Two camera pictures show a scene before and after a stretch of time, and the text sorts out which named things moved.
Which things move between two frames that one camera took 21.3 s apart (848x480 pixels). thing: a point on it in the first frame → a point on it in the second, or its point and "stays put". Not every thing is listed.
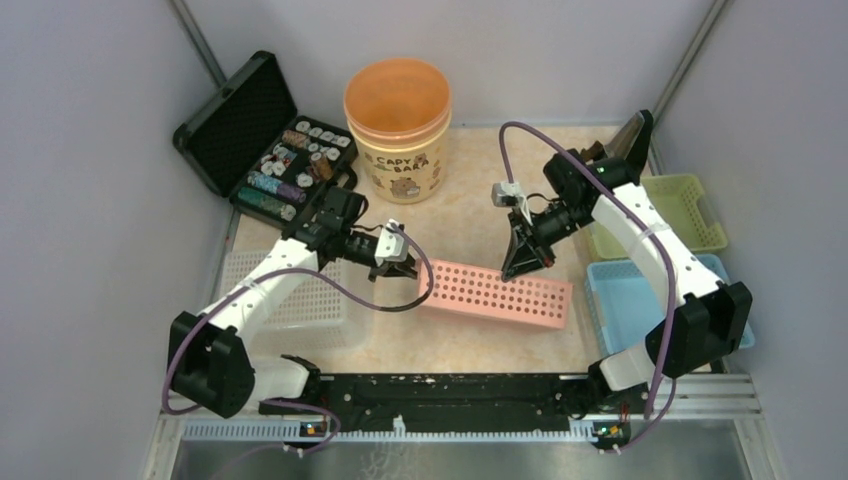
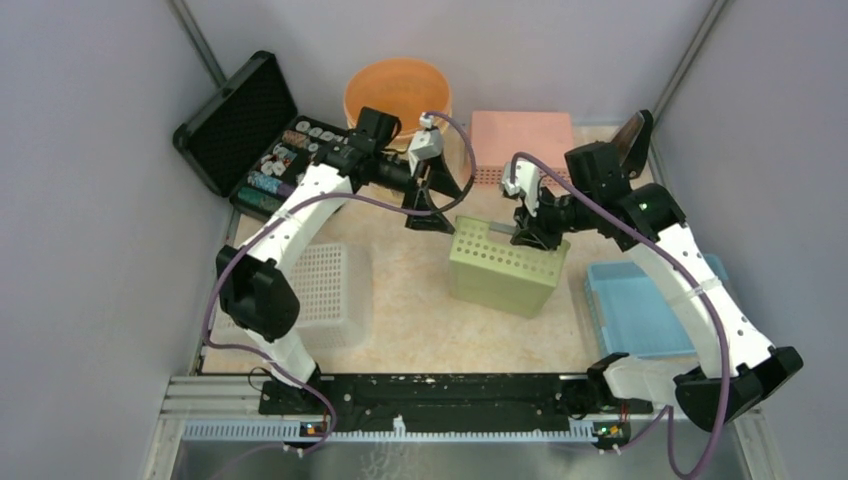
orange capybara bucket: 398,113 stays put
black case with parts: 246,143 stays put
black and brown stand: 628,141 stays put
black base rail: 439,401 stays put
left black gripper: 405,268 → 439,179
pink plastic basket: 484,293 → 497,136
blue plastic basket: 624,306 stays put
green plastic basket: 681,203 → 489,269
